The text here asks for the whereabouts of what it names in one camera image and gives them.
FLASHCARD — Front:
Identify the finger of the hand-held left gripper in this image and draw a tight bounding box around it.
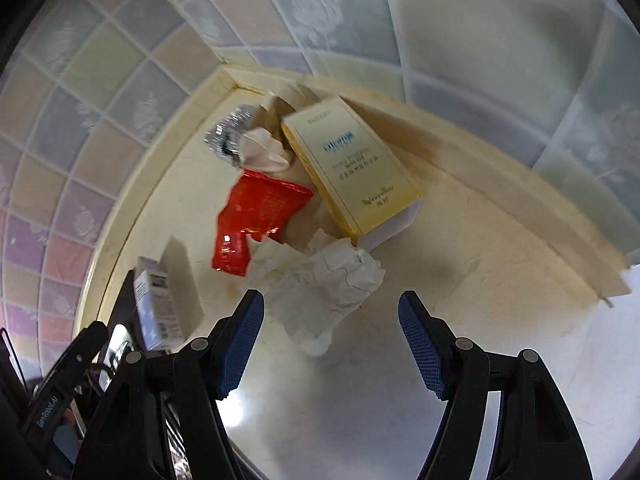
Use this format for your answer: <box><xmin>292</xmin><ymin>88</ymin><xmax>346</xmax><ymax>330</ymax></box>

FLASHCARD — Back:
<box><xmin>29</xmin><ymin>320</ymin><xmax>111</xmax><ymax>405</ymax></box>

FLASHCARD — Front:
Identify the red snack packet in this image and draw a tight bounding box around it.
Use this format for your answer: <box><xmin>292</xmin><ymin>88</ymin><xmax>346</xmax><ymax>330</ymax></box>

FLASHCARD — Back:
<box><xmin>211</xmin><ymin>169</ymin><xmax>315</xmax><ymax>277</ymax></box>

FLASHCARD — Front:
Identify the black gas stove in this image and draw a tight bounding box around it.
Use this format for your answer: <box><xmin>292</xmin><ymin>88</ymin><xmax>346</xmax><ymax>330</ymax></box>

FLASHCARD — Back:
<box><xmin>92</xmin><ymin>267</ymin><xmax>151</xmax><ymax>391</ymax></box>

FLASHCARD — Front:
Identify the yellow cardboard box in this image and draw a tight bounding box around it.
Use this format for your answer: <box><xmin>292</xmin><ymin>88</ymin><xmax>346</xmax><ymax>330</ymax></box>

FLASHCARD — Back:
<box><xmin>272</xmin><ymin>82</ymin><xmax>428</xmax><ymax>252</ymax></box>

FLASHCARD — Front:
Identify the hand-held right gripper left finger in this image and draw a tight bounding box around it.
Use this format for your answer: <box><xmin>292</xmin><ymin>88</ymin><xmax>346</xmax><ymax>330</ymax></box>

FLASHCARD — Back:
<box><xmin>70</xmin><ymin>289</ymin><xmax>266</xmax><ymax>480</ymax></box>

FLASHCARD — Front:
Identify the white carton with blue dots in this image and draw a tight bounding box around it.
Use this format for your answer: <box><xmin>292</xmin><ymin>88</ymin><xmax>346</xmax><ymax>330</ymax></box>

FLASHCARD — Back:
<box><xmin>134</xmin><ymin>237</ymin><xmax>205</xmax><ymax>352</ymax></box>

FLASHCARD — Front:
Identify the white tissue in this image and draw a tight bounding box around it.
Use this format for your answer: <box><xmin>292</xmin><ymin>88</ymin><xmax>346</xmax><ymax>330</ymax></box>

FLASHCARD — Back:
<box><xmin>247</xmin><ymin>230</ymin><xmax>387</xmax><ymax>357</ymax></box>

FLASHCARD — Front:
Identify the white paper napkin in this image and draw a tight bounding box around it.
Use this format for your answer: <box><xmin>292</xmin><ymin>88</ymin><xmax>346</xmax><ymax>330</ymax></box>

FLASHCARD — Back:
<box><xmin>239</xmin><ymin>127</ymin><xmax>293</xmax><ymax>175</ymax></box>

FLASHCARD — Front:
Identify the crumpled silver foil wrapper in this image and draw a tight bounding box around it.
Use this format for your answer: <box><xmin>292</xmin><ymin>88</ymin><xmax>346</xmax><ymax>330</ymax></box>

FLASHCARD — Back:
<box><xmin>204</xmin><ymin>102</ymin><xmax>261</xmax><ymax>166</ymax></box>

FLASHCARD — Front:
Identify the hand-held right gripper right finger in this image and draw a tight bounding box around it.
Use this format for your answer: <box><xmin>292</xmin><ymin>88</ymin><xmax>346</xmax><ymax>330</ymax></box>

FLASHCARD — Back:
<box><xmin>397</xmin><ymin>289</ymin><xmax>603</xmax><ymax>480</ymax></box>

